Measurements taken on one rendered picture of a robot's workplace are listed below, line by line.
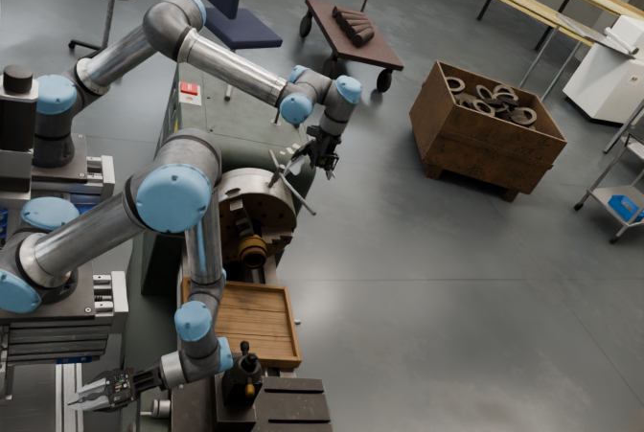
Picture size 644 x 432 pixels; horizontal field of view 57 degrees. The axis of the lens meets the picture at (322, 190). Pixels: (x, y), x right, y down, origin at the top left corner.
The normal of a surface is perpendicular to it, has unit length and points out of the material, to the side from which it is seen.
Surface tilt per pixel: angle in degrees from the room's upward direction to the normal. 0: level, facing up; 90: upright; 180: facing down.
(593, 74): 90
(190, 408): 0
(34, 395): 0
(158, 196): 84
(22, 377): 0
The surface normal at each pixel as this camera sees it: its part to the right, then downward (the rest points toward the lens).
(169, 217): 0.07, 0.53
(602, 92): -0.89, -0.07
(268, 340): 0.35, -0.75
